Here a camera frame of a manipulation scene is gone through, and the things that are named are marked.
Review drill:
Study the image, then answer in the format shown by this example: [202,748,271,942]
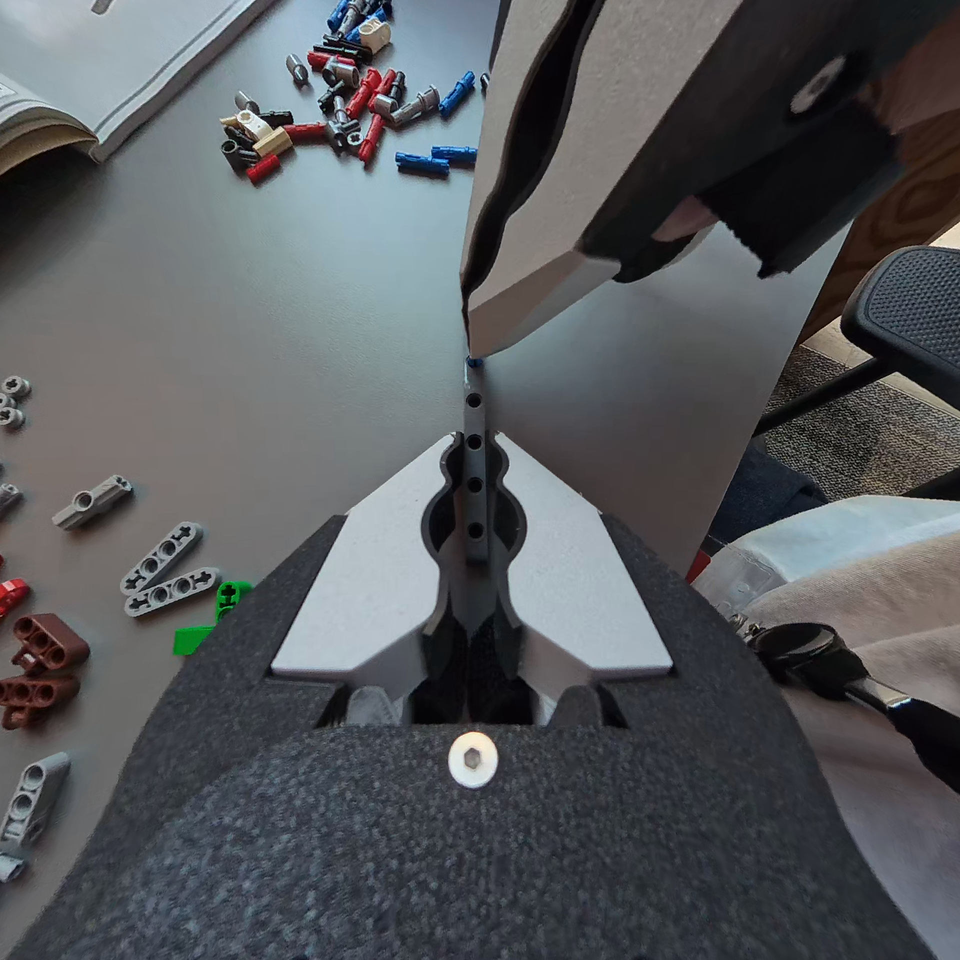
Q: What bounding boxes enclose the dark grey lego beam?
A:
[461,367,501,573]

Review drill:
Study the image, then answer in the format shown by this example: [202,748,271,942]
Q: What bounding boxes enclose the brown lego liftarm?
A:
[0,672,83,731]
[11,612,92,673]

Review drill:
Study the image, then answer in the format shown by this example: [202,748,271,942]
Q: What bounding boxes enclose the black chair armrest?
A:
[753,245,960,505]

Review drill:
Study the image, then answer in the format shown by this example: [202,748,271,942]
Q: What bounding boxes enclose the lego instruction booklet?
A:
[0,0,280,180]

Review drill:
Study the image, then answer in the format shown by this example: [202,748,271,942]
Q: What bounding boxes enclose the clear plastic bag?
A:
[688,536,793,625]

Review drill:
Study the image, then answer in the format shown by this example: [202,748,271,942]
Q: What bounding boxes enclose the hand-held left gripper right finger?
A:
[483,431,675,687]

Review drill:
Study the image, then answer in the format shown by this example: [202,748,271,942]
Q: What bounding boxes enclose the grey lego axle connector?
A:
[52,474,135,532]

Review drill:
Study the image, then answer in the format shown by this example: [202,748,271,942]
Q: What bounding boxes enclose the thin grey lego liftarm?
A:
[119,521,205,595]
[123,567,222,619]

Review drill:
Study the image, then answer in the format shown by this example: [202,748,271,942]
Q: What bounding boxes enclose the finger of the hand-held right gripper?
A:
[459,0,562,305]
[462,0,745,360]

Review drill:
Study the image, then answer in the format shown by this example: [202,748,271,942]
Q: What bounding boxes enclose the person's right hand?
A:
[651,45,960,243]

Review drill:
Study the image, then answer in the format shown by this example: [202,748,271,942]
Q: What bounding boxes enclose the pile of small lego pins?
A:
[219,0,445,186]

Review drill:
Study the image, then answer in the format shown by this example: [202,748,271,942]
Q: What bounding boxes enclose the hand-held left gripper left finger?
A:
[270,431,470,685]

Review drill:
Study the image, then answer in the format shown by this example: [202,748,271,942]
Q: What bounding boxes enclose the light grey bent lego liftarm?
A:
[0,751,73,885]

